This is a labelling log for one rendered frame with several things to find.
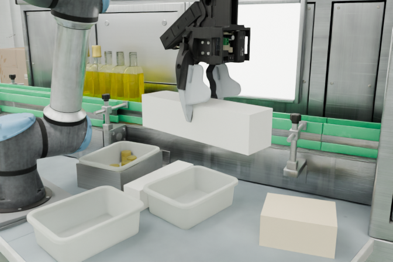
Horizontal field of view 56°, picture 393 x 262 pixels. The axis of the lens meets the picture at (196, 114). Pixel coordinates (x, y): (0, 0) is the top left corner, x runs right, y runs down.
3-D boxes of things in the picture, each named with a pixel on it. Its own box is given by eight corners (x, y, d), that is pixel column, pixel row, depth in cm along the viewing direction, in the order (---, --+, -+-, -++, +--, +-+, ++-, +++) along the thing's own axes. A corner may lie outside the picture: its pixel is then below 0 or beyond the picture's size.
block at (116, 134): (128, 142, 136) (127, 124, 134) (111, 149, 128) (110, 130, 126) (120, 141, 138) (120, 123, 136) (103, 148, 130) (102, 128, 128)
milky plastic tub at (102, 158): (163, 171, 125) (162, 147, 123) (121, 197, 105) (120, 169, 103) (123, 162, 132) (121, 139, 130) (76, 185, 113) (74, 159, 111)
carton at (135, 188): (193, 181, 117) (193, 164, 116) (140, 211, 98) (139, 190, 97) (178, 177, 121) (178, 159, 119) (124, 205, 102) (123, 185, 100)
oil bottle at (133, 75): (145, 120, 141) (144, 65, 137) (137, 123, 137) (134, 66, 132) (134, 119, 144) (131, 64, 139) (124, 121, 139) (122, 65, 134)
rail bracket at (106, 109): (130, 123, 136) (128, 89, 133) (99, 134, 122) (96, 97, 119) (124, 121, 137) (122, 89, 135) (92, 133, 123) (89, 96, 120)
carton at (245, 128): (248, 155, 53) (249, 114, 52) (142, 126, 69) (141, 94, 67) (271, 145, 57) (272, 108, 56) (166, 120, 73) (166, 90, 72)
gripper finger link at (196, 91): (198, 126, 54) (210, 64, 54) (171, 119, 58) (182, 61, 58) (211, 127, 56) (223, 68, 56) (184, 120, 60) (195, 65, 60)
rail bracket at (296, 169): (307, 181, 109) (313, 107, 104) (294, 204, 95) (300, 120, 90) (291, 178, 111) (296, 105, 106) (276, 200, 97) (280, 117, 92)
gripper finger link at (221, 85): (238, 119, 61) (230, 67, 57) (211, 113, 65) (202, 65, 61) (249, 111, 63) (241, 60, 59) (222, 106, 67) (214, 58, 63)
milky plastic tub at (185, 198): (241, 207, 103) (242, 179, 101) (185, 241, 87) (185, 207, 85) (196, 189, 114) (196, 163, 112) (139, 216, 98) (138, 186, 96)
